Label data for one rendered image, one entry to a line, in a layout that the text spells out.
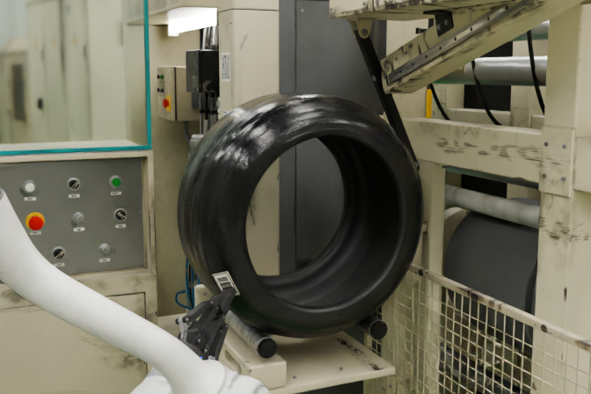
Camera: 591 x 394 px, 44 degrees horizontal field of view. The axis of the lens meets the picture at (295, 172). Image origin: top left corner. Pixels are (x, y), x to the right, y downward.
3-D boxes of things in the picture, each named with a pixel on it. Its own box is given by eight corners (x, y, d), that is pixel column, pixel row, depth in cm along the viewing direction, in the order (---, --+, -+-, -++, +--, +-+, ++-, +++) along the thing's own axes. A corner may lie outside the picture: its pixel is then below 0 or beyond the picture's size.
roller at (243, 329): (210, 311, 188) (210, 295, 187) (227, 310, 190) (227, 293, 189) (258, 361, 156) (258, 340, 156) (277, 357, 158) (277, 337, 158)
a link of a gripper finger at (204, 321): (184, 348, 139) (180, 343, 138) (207, 310, 148) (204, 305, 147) (200, 346, 137) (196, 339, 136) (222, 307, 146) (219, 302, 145)
